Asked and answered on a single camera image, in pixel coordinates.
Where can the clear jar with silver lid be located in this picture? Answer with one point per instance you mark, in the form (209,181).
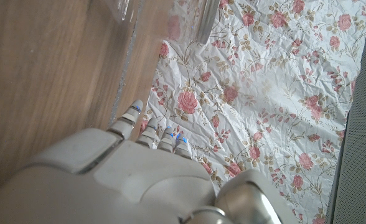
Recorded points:
(208,18)

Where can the floral print backdrop sheet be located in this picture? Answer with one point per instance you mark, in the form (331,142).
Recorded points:
(264,93)

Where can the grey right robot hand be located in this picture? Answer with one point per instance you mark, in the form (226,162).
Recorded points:
(124,186)

